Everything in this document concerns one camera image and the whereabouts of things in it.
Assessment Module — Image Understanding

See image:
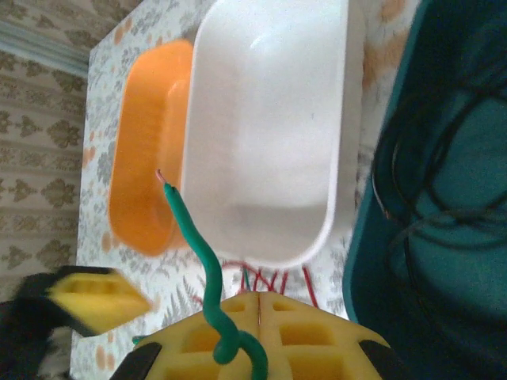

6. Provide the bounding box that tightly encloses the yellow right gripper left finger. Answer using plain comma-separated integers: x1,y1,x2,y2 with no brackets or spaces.
136,291,261,380

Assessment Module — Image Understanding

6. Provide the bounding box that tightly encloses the black cable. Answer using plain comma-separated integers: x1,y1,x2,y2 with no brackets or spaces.
390,78,507,167
427,70,507,215
372,106,507,222
390,213,507,254

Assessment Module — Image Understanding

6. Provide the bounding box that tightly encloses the floral tablecloth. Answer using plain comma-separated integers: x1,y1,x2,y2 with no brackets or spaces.
69,0,423,380

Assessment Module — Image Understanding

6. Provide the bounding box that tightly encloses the aluminium frame post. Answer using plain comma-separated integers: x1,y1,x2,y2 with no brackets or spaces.
0,19,89,76

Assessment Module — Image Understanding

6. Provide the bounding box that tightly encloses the orange plastic bin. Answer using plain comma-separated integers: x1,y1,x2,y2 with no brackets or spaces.
107,39,195,257

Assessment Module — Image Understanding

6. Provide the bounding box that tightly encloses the white plastic bin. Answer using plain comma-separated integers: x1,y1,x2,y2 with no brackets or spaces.
180,0,368,270

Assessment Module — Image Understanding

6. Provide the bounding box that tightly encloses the teal plastic bin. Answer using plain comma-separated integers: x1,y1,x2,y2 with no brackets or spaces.
342,0,507,380

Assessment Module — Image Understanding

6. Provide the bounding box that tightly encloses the red cable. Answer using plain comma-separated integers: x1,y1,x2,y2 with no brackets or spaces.
300,265,319,309
219,257,254,278
249,268,289,296

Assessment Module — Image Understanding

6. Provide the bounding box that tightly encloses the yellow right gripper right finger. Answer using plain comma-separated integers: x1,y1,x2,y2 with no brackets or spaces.
259,291,391,380

